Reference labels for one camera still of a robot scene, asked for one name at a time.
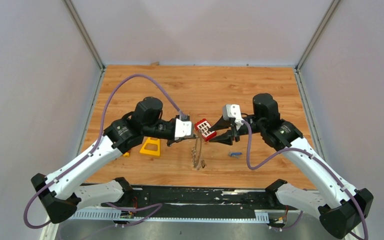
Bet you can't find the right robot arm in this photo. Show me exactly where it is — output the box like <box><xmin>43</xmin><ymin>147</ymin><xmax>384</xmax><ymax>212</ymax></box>
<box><xmin>211</xmin><ymin>93</ymin><xmax>374</xmax><ymax>240</ymax></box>

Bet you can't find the grey metal keyring disc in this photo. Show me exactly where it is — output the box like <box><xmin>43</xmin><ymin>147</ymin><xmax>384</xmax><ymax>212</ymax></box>
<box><xmin>191</xmin><ymin>130</ymin><xmax>206</xmax><ymax>171</ymax></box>

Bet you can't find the white slotted cable duct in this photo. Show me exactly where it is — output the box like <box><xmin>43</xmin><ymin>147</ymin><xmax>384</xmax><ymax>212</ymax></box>
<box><xmin>69</xmin><ymin>209</ymin><xmax>270</xmax><ymax>224</ymax></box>

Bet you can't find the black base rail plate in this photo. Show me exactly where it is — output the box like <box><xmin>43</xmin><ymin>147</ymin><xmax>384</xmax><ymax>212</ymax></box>
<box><xmin>85</xmin><ymin>182</ymin><xmax>301</xmax><ymax>220</ymax></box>

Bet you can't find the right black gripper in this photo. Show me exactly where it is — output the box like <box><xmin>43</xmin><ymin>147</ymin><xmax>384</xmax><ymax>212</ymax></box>
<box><xmin>207</xmin><ymin>115</ymin><xmax>265</xmax><ymax>145</ymax></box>

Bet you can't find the red window toy block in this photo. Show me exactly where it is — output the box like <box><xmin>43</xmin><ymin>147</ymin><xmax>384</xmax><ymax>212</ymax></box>
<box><xmin>194</xmin><ymin>118</ymin><xmax>217</xmax><ymax>142</ymax></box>

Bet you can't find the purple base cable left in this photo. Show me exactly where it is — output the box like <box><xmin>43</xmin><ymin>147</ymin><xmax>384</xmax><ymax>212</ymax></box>
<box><xmin>107</xmin><ymin>201</ymin><xmax>164</xmax><ymax>229</ymax></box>

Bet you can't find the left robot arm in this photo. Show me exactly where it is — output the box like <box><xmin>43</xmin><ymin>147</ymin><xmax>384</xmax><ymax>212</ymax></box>
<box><xmin>31</xmin><ymin>96</ymin><xmax>196</xmax><ymax>224</ymax></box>

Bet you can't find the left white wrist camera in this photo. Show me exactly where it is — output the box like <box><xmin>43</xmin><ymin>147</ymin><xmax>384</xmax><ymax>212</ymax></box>
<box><xmin>174</xmin><ymin>118</ymin><xmax>194</xmax><ymax>140</ymax></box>

